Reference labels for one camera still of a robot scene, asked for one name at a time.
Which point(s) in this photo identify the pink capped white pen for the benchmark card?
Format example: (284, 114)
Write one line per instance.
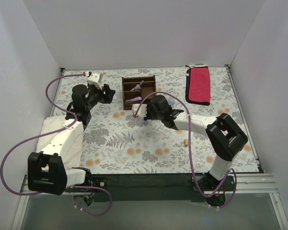
(137, 86)

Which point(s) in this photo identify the pink highlighter marker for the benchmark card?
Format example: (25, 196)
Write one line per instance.
(135, 99)

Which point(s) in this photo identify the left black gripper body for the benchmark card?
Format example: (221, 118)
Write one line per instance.
(103, 93)

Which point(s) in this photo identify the brown wooden desk organizer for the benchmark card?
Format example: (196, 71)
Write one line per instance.
(148, 87)

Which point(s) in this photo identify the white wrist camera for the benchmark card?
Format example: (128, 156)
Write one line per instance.
(139, 110)
(94, 78)

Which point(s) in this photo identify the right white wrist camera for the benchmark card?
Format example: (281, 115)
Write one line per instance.
(139, 110)

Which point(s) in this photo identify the red cloth black trim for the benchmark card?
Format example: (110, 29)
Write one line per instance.
(198, 85)

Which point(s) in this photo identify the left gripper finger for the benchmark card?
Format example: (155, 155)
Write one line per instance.
(106, 88)
(108, 96)

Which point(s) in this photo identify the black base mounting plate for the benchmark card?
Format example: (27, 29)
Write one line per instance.
(148, 187)

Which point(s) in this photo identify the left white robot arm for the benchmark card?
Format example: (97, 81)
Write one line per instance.
(47, 171)

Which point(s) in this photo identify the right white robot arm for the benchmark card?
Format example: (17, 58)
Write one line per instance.
(226, 137)

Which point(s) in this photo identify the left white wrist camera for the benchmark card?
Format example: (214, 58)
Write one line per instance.
(94, 78)

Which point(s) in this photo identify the white folded cloth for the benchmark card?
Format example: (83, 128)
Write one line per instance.
(67, 143)

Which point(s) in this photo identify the floral patterned table mat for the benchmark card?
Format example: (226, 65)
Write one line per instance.
(116, 142)

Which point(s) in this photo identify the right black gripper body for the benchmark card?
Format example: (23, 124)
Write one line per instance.
(148, 115)

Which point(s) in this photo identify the aluminium frame rail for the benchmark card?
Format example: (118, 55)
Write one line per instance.
(256, 183)

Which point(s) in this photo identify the clear jar of paperclips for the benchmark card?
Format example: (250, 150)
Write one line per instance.
(171, 102)

